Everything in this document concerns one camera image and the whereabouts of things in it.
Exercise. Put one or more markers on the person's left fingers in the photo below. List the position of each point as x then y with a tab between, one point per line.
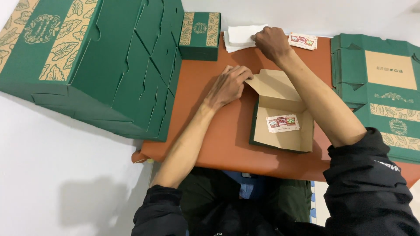
241	72

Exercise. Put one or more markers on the green cardboard box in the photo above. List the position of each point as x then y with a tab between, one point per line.
279	101

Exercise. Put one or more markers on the small pile of printed cards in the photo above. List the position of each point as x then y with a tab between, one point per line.
303	41

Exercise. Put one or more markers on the person's right hand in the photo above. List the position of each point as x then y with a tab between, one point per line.
274	42

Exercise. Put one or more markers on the person's left hand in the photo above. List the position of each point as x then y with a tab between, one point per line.
226	87

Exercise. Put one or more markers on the stack of white paper sheets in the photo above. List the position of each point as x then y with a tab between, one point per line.
241	34

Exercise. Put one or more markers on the dark green trousers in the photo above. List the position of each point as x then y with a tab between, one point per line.
290	200

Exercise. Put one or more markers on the blue cloth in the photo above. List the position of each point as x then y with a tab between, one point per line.
249	188

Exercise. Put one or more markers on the black jacket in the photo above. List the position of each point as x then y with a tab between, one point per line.
361	196

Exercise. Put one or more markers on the closed green patterned box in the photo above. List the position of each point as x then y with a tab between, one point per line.
200	36

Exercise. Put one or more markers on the stack of flat unfolded boxes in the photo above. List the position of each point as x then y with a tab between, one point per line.
387	88

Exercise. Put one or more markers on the big stack of green boxes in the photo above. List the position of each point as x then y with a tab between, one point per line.
98	65

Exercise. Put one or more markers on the printed card with pictures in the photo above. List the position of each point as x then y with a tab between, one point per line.
282	123

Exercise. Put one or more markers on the person's right fingers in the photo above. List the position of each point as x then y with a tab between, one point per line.
258	37

